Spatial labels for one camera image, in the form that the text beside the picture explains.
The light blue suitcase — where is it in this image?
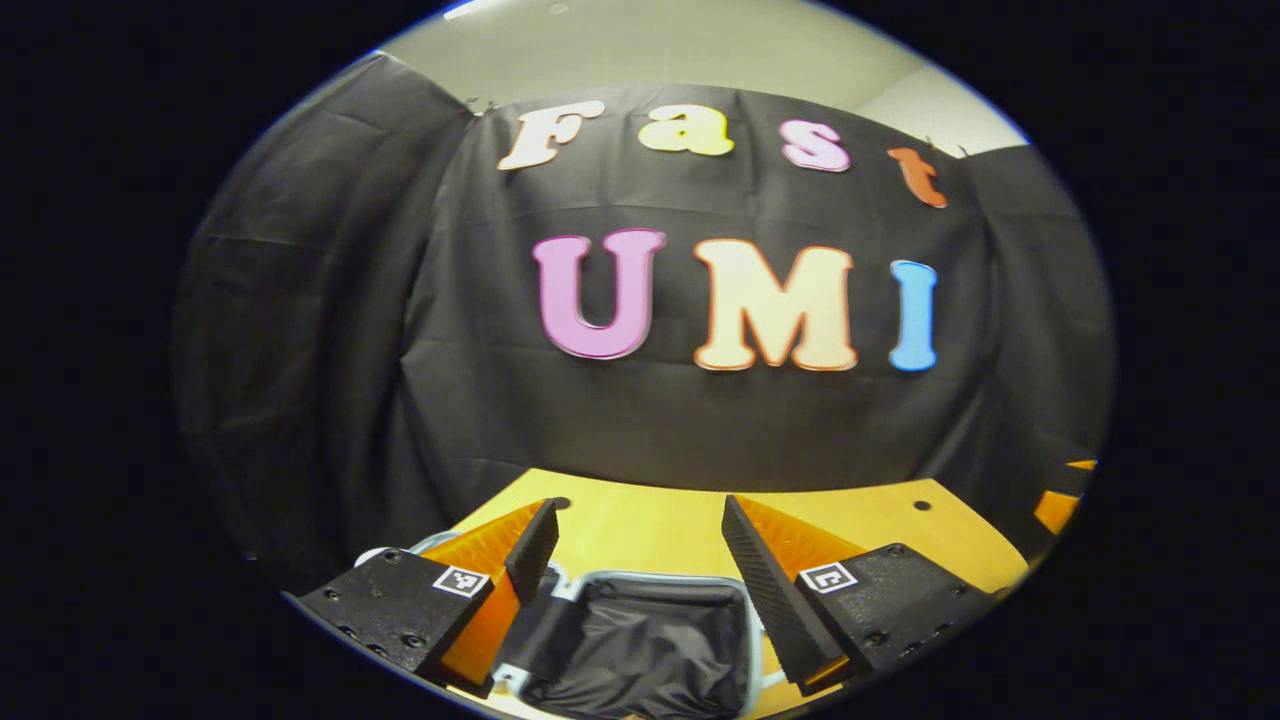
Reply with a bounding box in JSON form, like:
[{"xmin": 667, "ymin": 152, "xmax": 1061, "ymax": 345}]
[{"xmin": 355, "ymin": 530, "xmax": 791, "ymax": 720}]

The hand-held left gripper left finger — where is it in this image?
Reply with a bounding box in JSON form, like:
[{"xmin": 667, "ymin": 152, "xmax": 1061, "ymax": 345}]
[{"xmin": 296, "ymin": 497, "xmax": 560, "ymax": 699}]

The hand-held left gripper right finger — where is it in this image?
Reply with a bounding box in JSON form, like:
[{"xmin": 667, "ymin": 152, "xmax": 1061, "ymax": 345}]
[{"xmin": 721, "ymin": 493, "xmax": 1001, "ymax": 698}]

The black backdrop cloth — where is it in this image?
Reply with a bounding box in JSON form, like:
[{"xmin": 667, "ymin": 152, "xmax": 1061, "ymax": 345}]
[{"xmin": 172, "ymin": 50, "xmax": 1116, "ymax": 601}]

